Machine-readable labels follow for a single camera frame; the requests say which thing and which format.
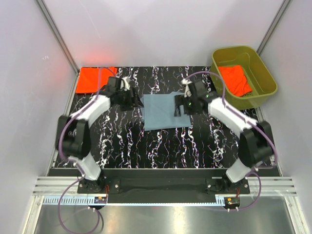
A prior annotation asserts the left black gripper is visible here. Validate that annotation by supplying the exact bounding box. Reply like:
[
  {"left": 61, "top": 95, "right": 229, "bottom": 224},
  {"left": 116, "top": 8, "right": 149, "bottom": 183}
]
[{"left": 116, "top": 87, "right": 143, "bottom": 112}]

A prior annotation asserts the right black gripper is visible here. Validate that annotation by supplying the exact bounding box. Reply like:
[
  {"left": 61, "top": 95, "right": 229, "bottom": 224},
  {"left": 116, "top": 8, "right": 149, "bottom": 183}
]
[{"left": 173, "top": 95, "right": 202, "bottom": 118}]

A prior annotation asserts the grey-blue t-shirt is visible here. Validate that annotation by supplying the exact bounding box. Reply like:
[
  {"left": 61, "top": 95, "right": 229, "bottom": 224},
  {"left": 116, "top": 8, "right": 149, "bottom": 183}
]
[{"left": 141, "top": 92, "right": 191, "bottom": 131}]

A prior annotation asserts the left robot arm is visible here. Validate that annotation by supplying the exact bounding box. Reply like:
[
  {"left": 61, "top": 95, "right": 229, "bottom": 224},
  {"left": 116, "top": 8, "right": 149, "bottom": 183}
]
[{"left": 55, "top": 77, "right": 143, "bottom": 193}]

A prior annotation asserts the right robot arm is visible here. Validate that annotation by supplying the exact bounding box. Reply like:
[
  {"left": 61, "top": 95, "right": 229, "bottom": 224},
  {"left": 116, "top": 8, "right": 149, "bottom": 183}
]
[{"left": 174, "top": 79, "right": 276, "bottom": 193}]

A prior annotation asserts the black marbled table mat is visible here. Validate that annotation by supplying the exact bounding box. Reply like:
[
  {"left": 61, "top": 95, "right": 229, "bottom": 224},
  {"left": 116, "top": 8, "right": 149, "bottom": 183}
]
[{"left": 52, "top": 65, "right": 275, "bottom": 170}]

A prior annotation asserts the folded orange t-shirt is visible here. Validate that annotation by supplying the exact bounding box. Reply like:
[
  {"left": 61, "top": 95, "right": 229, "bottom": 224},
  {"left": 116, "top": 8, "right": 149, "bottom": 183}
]
[{"left": 75, "top": 67, "right": 117, "bottom": 94}]

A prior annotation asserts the orange t-shirt in bin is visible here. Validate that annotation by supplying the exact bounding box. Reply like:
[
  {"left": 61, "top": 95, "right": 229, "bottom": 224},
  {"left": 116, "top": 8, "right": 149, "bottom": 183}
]
[{"left": 218, "top": 65, "right": 252, "bottom": 97}]

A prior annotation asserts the olive green plastic bin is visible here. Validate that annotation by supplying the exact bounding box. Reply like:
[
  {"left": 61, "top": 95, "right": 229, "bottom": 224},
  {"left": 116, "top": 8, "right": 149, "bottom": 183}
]
[{"left": 210, "top": 46, "right": 278, "bottom": 110}]

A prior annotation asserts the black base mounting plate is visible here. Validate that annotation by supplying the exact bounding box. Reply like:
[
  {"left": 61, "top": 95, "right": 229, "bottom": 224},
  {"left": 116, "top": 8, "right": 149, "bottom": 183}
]
[{"left": 78, "top": 169, "right": 250, "bottom": 205}]

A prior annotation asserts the left orange connector box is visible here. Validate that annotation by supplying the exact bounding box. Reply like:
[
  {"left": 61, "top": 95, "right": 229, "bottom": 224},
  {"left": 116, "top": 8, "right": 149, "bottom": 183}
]
[{"left": 94, "top": 196, "right": 107, "bottom": 204}]

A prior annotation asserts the orange connector box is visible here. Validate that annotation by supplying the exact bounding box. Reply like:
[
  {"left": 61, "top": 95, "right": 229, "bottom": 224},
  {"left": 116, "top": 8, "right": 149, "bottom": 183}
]
[
  {"left": 225, "top": 197, "right": 240, "bottom": 206},
  {"left": 94, "top": 196, "right": 107, "bottom": 204}
]

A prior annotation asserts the right orange connector box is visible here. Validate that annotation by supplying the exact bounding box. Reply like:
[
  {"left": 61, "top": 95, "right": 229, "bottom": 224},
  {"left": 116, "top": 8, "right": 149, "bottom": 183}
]
[{"left": 225, "top": 197, "right": 240, "bottom": 206}]

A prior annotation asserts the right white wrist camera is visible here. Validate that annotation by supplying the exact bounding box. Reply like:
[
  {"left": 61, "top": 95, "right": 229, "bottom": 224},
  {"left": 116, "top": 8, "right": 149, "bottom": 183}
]
[{"left": 181, "top": 78, "right": 193, "bottom": 98}]

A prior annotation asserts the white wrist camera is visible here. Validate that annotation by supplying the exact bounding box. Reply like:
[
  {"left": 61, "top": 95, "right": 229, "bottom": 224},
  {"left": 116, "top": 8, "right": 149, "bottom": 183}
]
[
  {"left": 181, "top": 78, "right": 193, "bottom": 98},
  {"left": 120, "top": 77, "right": 131, "bottom": 91}
]

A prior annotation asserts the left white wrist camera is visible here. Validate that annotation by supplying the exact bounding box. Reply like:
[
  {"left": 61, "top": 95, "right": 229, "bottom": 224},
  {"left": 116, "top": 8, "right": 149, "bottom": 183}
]
[{"left": 120, "top": 77, "right": 131, "bottom": 91}]

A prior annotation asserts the left aluminium corner post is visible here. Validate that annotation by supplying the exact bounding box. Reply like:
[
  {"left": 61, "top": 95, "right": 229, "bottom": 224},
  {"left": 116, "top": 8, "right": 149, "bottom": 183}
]
[{"left": 34, "top": 0, "right": 81, "bottom": 78}]

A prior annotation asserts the aluminium corner post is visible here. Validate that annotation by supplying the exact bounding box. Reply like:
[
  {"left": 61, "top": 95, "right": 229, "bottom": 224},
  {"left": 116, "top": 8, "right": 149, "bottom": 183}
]
[
  {"left": 256, "top": 0, "right": 292, "bottom": 56},
  {"left": 34, "top": 0, "right": 81, "bottom": 78}
]

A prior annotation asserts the aluminium frame rail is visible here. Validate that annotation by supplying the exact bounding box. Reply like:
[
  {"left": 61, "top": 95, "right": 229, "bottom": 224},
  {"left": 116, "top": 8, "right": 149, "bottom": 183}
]
[{"left": 33, "top": 177, "right": 297, "bottom": 207}]

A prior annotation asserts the right aluminium corner post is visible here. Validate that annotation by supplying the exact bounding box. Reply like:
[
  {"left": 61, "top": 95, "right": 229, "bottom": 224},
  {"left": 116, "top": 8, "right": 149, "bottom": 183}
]
[{"left": 256, "top": 0, "right": 292, "bottom": 56}]

